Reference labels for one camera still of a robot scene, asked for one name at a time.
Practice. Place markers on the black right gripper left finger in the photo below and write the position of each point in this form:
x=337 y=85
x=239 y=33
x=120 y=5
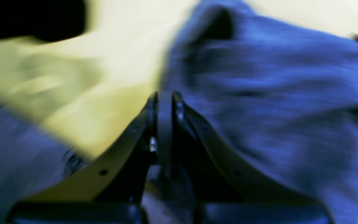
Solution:
x=107 y=191

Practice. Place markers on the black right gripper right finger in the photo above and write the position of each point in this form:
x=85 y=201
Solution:
x=223 y=188

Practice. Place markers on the grey long-sleeve T-shirt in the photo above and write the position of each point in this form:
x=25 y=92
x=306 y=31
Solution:
x=283 y=97

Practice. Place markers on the yellow table cloth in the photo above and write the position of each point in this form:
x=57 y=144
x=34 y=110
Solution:
x=81 y=66

